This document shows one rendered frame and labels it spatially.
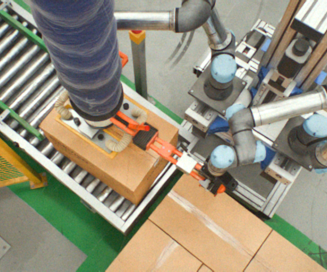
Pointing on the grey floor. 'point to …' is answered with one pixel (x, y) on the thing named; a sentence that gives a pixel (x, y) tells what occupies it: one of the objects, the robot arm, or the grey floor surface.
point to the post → (139, 62)
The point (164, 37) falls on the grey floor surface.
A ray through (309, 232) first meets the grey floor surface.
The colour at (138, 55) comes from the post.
